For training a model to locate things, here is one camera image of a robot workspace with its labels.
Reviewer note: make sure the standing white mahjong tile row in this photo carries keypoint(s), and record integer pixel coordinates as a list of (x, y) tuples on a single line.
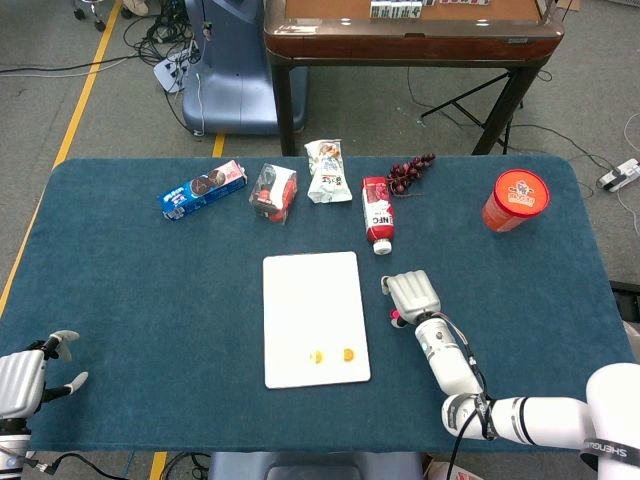
[(395, 10)]

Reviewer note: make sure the blue felt table cover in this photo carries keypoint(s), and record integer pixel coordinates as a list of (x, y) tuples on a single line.
[(150, 300)]

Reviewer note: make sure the white power strip with plugs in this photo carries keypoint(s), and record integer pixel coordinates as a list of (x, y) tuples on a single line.
[(172, 72)]

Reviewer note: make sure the blue Oreo cookie box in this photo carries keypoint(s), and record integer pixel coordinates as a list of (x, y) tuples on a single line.
[(200, 192)]

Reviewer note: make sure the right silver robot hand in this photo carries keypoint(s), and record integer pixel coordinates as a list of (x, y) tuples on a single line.
[(414, 295)]

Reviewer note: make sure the dark red grape bunch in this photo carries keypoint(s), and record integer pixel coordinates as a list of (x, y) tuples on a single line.
[(407, 172)]

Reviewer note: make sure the blue-grey machine pedestal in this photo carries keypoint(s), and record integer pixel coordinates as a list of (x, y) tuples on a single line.
[(230, 75)]

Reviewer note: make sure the face-up mahjong tile row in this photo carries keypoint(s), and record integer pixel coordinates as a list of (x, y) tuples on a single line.
[(462, 2)]

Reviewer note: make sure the chrome rolling stool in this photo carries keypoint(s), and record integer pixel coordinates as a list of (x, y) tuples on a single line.
[(95, 12)]

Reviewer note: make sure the white cutting board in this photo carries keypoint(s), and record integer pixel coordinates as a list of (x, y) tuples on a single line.
[(310, 300)]

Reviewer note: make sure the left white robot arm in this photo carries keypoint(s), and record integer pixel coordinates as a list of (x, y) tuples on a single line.
[(10, 445)]

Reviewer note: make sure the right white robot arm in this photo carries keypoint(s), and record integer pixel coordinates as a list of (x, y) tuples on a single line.
[(450, 360)]

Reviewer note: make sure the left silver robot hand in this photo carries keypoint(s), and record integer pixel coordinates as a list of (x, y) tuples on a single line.
[(17, 385)]

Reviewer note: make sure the brown mahjong table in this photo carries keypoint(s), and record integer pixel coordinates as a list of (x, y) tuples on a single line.
[(410, 47)]

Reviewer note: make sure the white crumpled snack bag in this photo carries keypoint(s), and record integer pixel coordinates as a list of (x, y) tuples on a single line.
[(327, 175)]

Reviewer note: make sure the red white carton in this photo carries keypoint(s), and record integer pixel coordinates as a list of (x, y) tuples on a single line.
[(445, 471)]

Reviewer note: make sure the red white NFC juice bottle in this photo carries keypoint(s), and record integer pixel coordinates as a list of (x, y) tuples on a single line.
[(378, 215)]

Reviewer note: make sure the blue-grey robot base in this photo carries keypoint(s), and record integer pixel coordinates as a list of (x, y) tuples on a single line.
[(315, 467)]

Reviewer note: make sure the orange cylindrical canister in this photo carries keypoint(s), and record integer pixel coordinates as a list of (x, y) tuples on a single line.
[(515, 200)]

